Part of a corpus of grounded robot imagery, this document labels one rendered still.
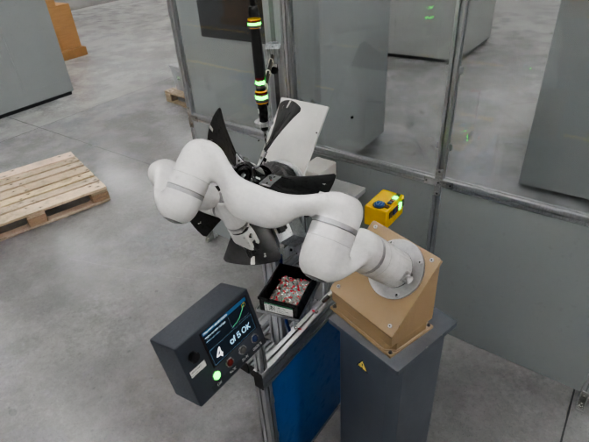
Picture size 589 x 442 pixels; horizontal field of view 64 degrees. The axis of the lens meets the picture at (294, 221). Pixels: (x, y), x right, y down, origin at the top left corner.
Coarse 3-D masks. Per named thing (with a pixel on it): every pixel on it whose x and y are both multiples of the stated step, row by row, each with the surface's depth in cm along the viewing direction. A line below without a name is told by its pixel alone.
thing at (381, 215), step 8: (384, 192) 202; (392, 192) 201; (376, 200) 197; (384, 200) 196; (400, 200) 197; (368, 208) 193; (376, 208) 192; (384, 208) 191; (392, 208) 192; (368, 216) 195; (376, 216) 193; (384, 216) 190; (368, 224) 197; (384, 224) 192
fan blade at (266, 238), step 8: (256, 232) 189; (264, 232) 190; (272, 232) 191; (232, 240) 188; (264, 240) 189; (272, 240) 190; (232, 248) 187; (240, 248) 187; (264, 248) 188; (272, 248) 188; (224, 256) 187; (232, 256) 187; (240, 256) 187; (256, 256) 187; (272, 256) 187; (280, 256) 188; (240, 264) 186; (248, 264) 186; (256, 264) 186
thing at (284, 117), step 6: (282, 102) 198; (288, 102) 192; (294, 102) 187; (288, 108) 189; (294, 108) 184; (300, 108) 182; (282, 114) 192; (288, 114) 186; (294, 114) 182; (276, 120) 197; (282, 120) 188; (288, 120) 184; (276, 126) 191; (282, 126) 185; (276, 132) 188; (270, 138) 192; (270, 144) 188
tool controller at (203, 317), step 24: (216, 288) 133; (240, 288) 129; (192, 312) 125; (216, 312) 122; (240, 312) 127; (168, 336) 118; (192, 336) 116; (216, 336) 121; (240, 336) 128; (168, 360) 117; (192, 360) 114; (240, 360) 129; (192, 384) 117; (216, 384) 123
